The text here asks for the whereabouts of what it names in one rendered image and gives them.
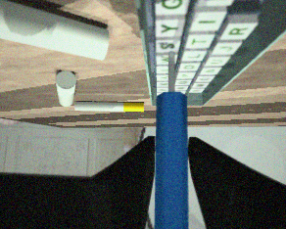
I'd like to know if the grey keyboard with white letter keys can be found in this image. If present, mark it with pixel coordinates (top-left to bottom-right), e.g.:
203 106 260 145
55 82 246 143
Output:
134 0 286 107

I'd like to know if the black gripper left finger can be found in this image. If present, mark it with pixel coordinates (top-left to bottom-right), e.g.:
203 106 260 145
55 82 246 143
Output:
0 136 156 229

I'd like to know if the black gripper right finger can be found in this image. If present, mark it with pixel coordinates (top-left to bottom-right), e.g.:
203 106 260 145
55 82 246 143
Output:
188 137 286 229

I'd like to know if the blue stylus with white tip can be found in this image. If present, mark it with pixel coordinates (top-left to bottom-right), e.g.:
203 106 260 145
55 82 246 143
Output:
155 61 189 229

